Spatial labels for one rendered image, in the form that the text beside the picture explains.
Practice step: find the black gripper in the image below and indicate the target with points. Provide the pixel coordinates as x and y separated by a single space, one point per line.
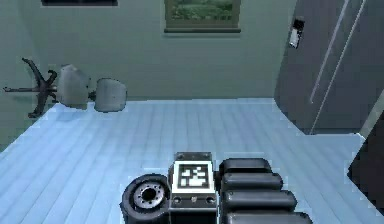
146 198

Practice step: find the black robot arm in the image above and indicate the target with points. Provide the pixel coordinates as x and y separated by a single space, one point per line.
233 193

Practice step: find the grey office chair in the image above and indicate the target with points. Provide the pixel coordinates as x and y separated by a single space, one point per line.
71 86

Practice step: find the green framed picture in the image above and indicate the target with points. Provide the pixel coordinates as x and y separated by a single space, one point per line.
201 13

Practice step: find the dark framed picture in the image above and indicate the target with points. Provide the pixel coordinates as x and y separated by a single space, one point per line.
79 2

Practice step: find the black cabinet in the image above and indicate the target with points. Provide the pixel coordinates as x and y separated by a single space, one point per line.
370 163

